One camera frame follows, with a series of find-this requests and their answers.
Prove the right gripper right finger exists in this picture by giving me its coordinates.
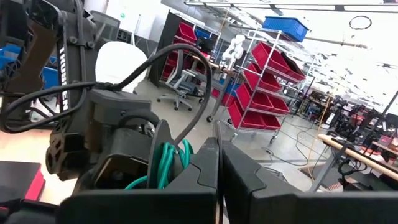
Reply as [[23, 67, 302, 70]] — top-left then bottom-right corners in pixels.
[[223, 140, 398, 224]]

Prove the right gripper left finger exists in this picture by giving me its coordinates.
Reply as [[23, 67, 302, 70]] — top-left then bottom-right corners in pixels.
[[58, 136, 223, 224]]

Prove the thin green wire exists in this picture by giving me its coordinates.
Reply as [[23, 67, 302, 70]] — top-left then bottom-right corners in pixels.
[[124, 139, 194, 190]]

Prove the white rounded object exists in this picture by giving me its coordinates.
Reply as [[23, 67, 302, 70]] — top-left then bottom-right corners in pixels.
[[95, 40, 149, 94]]

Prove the grey office chair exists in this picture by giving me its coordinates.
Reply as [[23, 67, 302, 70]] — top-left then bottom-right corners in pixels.
[[156, 49, 206, 112]]

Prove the wooden workbench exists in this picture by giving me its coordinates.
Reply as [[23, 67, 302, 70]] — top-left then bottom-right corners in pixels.
[[309, 133, 398, 194]]

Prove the rack with blue bins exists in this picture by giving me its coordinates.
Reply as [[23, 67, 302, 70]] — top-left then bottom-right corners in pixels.
[[0, 43, 60, 90]]

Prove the metal rack with red bins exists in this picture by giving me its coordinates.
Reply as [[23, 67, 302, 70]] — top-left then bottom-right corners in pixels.
[[160, 12, 220, 82], [226, 29, 308, 144]]

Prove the red and black box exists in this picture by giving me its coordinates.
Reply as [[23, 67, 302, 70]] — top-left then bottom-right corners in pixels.
[[0, 160, 47, 203]]

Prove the blue plastic bin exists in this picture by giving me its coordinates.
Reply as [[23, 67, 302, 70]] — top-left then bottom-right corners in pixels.
[[262, 16, 310, 43]]

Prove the long ceiling light strip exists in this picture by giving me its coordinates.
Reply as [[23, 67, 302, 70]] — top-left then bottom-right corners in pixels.
[[183, 1, 398, 14]]

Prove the black camera cable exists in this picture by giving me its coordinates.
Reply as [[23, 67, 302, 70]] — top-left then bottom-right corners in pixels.
[[0, 42, 214, 147]]

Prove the black hanging cable loop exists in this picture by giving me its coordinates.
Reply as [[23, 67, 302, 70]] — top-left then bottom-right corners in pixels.
[[348, 14, 373, 30]]

